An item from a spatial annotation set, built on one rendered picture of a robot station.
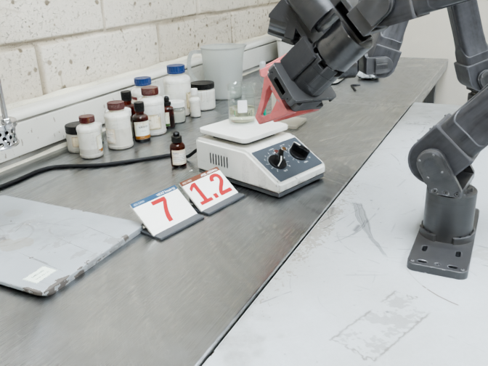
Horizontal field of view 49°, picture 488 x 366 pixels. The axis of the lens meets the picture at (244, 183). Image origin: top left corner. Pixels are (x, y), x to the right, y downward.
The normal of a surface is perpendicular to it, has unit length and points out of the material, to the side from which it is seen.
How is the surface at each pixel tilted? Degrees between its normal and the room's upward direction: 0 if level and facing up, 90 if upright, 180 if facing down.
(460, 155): 90
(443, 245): 0
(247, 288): 0
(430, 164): 90
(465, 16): 91
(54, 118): 90
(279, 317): 0
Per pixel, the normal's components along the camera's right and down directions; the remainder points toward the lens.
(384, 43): 0.04, 0.35
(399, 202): -0.04, -0.93
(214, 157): -0.69, 0.29
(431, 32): -0.44, 0.34
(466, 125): -0.43, 0.13
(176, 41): 0.90, 0.13
